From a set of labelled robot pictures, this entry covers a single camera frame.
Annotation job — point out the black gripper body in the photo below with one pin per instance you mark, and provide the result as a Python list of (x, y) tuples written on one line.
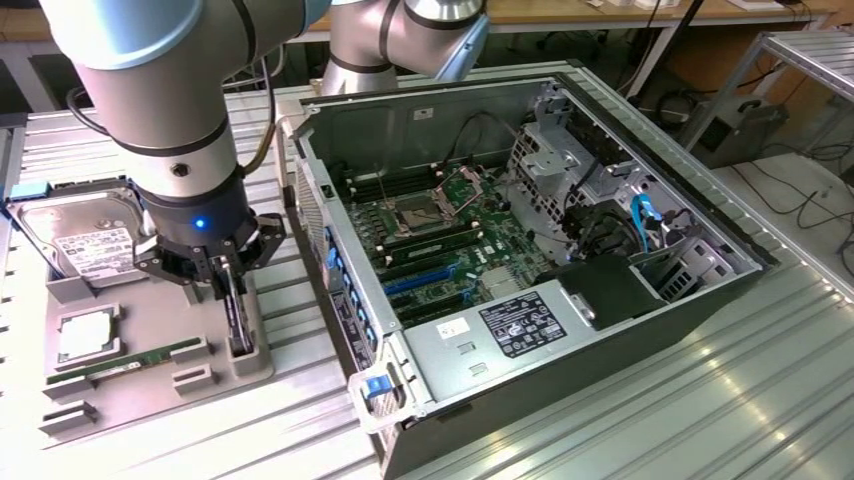
[(200, 215)]

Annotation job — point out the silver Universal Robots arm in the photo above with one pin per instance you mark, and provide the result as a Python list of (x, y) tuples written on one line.
[(133, 75)]

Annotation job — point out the grey parts rack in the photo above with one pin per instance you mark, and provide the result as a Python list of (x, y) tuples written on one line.
[(166, 320)]

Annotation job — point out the silver hard disk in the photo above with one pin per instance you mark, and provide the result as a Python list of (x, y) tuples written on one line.
[(80, 240)]

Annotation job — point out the blue card retainer strip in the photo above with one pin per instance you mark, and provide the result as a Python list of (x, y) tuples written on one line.
[(349, 300)]

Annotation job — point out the silver CPU chip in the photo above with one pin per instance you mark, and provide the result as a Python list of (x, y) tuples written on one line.
[(85, 336)]

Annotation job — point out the green RAM stick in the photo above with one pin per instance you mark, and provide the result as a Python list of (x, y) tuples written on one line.
[(126, 362)]

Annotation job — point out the thin locking lever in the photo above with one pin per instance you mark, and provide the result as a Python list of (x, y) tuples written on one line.
[(384, 187)]

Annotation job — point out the CPU socket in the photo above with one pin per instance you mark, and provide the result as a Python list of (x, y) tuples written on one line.
[(416, 217)]

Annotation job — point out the blue expansion slot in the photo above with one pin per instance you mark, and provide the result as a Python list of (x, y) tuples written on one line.
[(420, 280)]

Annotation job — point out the installed black RAM stick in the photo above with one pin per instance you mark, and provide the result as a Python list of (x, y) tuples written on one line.
[(433, 247)]

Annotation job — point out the black expansion slot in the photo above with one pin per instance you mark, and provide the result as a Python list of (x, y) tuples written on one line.
[(429, 301)]

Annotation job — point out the metal socket cover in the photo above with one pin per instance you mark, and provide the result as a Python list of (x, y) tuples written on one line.
[(460, 185)]

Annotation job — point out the blue case latch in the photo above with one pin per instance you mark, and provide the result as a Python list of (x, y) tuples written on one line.
[(375, 387)]

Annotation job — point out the green motherboard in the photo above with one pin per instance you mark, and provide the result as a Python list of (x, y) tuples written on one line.
[(493, 240)]

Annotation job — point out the silver chipset heat sink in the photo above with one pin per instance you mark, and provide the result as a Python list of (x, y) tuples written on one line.
[(503, 281)]

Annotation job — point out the grey power supply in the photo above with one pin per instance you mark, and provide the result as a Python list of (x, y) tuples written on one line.
[(480, 350)]

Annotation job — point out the perforated metal disk bay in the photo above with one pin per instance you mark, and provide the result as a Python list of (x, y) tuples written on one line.
[(543, 175)]

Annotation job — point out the black plastic fan shroud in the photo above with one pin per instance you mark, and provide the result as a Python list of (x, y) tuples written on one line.
[(609, 292)]

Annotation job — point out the open black PC case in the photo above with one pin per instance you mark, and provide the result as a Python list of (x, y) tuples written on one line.
[(600, 360)]

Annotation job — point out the small metal disk bay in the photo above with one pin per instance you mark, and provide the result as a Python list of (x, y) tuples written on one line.
[(680, 270)]

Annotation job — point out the wooden desk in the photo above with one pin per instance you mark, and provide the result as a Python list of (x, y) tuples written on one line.
[(600, 12)]

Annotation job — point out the black equipment box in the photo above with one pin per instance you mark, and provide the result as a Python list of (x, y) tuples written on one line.
[(740, 130)]

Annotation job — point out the blue disk bracket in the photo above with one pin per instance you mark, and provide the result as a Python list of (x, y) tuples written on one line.
[(26, 191)]

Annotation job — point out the aluminium profile frame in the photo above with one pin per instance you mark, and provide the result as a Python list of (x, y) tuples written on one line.
[(794, 55)]

